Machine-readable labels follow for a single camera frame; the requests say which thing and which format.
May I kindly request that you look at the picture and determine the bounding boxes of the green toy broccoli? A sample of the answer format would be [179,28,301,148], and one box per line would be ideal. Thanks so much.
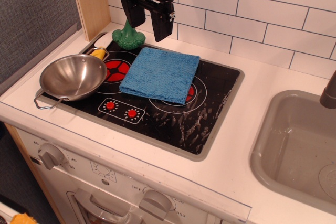
[112,20,146,50]

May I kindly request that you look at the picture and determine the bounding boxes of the left grey oven dial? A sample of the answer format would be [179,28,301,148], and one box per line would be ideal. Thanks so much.
[38,143,65,170]

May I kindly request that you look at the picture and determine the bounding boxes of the blue microfiber towel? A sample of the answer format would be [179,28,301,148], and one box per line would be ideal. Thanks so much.
[119,47,200,104]

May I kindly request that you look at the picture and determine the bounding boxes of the grey toy sink basin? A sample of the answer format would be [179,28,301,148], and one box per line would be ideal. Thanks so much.
[250,90,335,215]

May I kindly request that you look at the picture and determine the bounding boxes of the red stove knob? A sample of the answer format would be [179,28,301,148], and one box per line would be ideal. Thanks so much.
[106,102,116,111]
[127,109,138,118]

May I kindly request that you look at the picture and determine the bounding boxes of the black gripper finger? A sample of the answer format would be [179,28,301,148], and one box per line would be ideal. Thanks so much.
[121,0,145,28]
[151,9,174,42]

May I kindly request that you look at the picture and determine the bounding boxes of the grey oven dial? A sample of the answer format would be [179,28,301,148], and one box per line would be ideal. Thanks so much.
[139,190,173,221]
[38,143,65,170]

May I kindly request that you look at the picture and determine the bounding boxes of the right red stove knob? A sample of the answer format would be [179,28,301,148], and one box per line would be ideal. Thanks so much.
[127,109,138,118]

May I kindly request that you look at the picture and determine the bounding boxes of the right grey oven dial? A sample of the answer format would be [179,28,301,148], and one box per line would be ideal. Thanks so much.
[139,190,173,221]

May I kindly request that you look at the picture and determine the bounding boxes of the stainless steel colander bowl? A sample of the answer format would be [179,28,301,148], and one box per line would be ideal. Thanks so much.
[34,47,109,109]

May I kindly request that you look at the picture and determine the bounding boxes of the wooden side post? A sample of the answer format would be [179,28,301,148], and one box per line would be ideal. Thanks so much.
[76,0,111,41]

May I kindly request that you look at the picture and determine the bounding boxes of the black toy stovetop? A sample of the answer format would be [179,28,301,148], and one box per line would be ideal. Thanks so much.
[36,32,245,162]

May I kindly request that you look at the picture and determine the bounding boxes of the yellow handled toy knife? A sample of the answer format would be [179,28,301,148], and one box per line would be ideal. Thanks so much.
[89,33,112,60]

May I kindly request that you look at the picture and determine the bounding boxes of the left red stove knob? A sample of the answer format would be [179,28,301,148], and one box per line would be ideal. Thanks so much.
[106,102,116,111]

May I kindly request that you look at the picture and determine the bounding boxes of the grey toy faucet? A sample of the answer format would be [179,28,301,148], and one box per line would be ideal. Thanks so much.
[320,71,336,109]

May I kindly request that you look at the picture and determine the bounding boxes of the grey oven door handle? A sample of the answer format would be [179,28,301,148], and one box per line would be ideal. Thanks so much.
[74,189,143,223]

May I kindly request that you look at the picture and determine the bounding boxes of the yellow object at corner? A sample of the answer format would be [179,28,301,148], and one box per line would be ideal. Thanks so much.
[10,213,37,224]

